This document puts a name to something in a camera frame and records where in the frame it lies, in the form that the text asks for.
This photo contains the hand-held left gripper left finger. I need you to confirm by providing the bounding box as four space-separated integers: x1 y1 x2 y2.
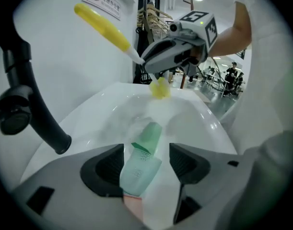
11 143 142 230

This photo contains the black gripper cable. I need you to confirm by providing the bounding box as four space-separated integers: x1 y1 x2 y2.
210 56 227 92

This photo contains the black faucet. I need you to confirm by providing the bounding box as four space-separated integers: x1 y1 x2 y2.
0 38 72 155

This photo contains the white red-bordered wall sign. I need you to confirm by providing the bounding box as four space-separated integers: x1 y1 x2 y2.
82 0 122 21

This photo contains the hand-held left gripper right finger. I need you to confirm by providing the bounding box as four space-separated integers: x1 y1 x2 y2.
160 142 257 230

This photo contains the teal textured cup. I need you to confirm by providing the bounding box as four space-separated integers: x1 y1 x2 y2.
119 149 163 197

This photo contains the white ceramic sink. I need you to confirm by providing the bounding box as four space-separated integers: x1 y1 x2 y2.
20 81 238 184

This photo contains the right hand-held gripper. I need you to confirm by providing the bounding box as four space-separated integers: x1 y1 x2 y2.
141 11 219 78

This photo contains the yellow brush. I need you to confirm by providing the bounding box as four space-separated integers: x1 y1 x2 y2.
73 3 172 100

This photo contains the white shirt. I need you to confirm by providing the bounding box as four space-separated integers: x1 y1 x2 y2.
219 0 293 230

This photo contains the brown wooden coat stand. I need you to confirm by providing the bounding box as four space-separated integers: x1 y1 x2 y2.
181 0 195 90

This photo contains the row of wooden hangers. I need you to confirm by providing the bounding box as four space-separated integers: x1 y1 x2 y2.
136 2 173 33

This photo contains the black bag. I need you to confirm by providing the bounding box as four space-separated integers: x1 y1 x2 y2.
133 26 154 85

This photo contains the person's right forearm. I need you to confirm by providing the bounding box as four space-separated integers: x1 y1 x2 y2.
208 1 254 57

